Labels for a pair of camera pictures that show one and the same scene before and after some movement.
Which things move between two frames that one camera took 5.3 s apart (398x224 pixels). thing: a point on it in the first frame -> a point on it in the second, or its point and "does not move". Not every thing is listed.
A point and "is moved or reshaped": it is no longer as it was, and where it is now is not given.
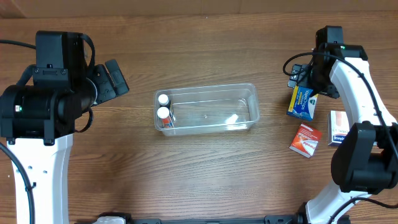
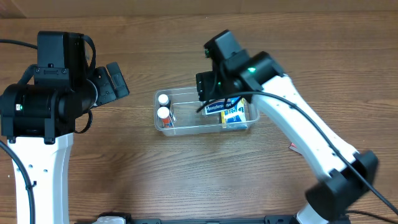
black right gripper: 301,79 -> 206,86
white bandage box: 337,127 -> 221,106
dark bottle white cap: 163,101 does not move
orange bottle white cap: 163,113 does not move
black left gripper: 109,84 does not move
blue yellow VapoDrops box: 301,104 is moved or reshaped
